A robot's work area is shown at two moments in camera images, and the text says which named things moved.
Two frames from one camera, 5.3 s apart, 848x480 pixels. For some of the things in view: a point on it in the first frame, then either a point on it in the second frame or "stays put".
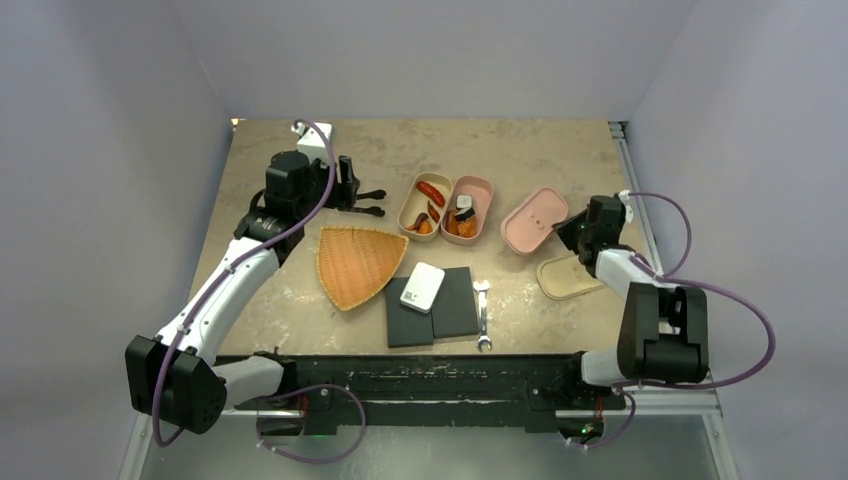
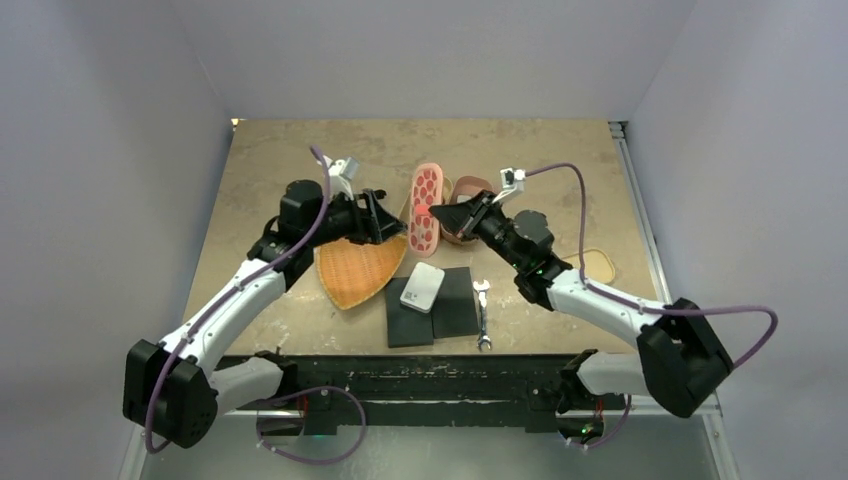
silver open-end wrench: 483,339 stays put
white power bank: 422,287 stays put
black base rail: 344,393 stays put
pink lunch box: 465,210 stays put
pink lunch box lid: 530,223 -> 424,237
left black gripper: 342,193 -> 367,227
